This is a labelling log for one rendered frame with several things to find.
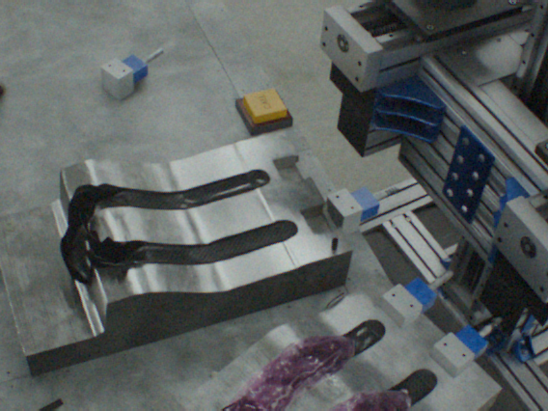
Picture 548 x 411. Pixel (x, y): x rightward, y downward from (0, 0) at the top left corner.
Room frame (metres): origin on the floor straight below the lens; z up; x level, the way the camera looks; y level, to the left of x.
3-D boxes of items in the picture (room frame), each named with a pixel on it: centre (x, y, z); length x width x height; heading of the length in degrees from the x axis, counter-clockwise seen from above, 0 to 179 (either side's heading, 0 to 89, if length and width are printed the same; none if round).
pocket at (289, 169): (0.97, -0.02, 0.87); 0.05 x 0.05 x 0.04; 27
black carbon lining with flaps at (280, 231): (0.83, 0.14, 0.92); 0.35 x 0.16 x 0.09; 117
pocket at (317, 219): (0.88, -0.07, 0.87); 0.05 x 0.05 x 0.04; 27
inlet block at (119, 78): (1.25, 0.28, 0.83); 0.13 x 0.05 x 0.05; 143
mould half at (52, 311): (0.83, 0.16, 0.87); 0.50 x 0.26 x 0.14; 117
